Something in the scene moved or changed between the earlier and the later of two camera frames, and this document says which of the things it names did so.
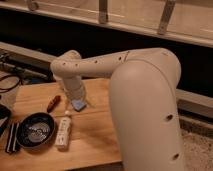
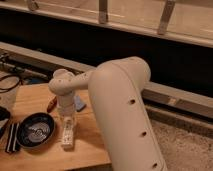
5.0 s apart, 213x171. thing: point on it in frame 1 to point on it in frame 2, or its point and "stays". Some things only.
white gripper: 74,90 to 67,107
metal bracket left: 33,6 stays
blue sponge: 78,104 stays
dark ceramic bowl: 35,129 stays
